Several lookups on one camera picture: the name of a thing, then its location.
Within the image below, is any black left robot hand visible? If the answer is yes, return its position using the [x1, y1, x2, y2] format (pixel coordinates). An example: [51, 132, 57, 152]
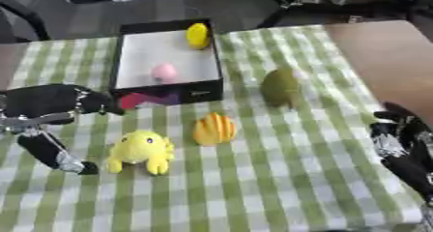
[0, 83, 128, 176]

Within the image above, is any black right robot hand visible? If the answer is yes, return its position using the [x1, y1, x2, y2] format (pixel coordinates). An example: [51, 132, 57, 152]
[368, 101, 433, 208]

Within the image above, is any black box with white inside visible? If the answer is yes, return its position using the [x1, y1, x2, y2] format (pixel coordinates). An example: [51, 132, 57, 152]
[106, 18, 225, 110]

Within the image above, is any yellow soft toy octopus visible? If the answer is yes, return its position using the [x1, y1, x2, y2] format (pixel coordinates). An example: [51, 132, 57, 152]
[104, 130, 176, 176]

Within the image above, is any pink toy egg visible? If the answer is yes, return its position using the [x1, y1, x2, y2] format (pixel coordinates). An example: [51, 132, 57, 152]
[149, 62, 180, 84]

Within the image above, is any green toy avocado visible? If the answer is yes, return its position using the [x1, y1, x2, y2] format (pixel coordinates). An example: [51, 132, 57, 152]
[258, 67, 303, 109]

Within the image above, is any yellow toy lemon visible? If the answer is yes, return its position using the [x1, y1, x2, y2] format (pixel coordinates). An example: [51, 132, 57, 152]
[184, 22, 212, 50]

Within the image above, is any black tripod stand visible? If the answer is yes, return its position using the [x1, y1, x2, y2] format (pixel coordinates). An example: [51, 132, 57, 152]
[253, 0, 433, 29]

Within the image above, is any yellow orange striped toy fruit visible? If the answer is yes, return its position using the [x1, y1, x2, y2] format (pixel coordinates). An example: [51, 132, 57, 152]
[190, 111, 239, 147]

